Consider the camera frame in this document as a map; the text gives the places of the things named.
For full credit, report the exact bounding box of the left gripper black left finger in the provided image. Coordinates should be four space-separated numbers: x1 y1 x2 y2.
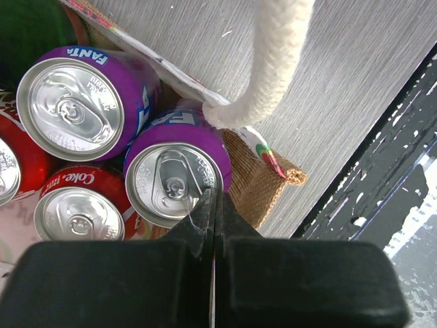
1 189 217 327

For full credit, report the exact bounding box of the green glass bottle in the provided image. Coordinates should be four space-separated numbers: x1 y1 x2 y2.
1 0 78 92

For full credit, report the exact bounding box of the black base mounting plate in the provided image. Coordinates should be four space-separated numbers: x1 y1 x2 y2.
292 48 436 248

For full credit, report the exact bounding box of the purple Fanta can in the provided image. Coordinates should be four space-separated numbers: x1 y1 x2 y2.
16 46 162 162

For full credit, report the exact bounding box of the red cola can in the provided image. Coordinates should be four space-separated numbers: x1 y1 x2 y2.
33 163 141 241
1 111 61 205

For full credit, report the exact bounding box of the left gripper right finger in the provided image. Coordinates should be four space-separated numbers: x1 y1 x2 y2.
215 195 410 327

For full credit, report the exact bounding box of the brown canvas tote bag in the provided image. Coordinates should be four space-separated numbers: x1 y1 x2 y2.
0 0 317 274

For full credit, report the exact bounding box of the purple soda can front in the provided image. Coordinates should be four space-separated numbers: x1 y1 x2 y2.
124 107 232 228

